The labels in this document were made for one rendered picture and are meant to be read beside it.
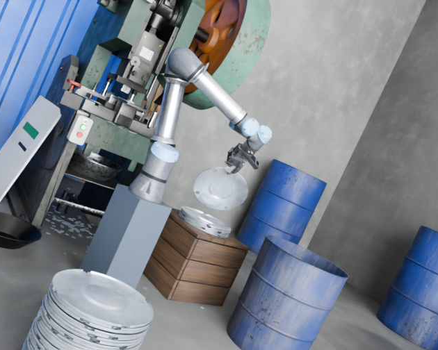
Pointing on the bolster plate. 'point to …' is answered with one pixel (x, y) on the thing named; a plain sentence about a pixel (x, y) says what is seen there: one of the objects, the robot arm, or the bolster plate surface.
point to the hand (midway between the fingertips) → (229, 172)
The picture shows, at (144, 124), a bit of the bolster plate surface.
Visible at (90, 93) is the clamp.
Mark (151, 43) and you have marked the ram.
